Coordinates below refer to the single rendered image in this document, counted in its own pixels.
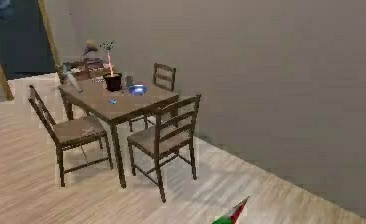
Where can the red white green lego plant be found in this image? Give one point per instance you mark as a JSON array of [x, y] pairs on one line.
[[233, 214]]

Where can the brown wooden chair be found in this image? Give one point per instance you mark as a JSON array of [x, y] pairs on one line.
[[78, 130], [164, 135], [164, 77]]

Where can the potted plant with red stem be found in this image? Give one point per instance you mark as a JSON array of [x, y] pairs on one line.
[[113, 81]]

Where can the blue bowl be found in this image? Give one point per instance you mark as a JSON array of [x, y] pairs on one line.
[[137, 89]]

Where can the grey cup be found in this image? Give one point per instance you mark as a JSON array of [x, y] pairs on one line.
[[129, 81]]

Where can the brown wooden dining table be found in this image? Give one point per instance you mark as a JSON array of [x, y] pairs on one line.
[[121, 101]]

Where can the small blue flat object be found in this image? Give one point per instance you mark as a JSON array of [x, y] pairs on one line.
[[113, 101]]

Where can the purple and tan figure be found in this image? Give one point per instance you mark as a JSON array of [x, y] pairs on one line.
[[90, 48]]

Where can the grey bottle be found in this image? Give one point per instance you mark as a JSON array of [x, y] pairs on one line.
[[71, 78]]

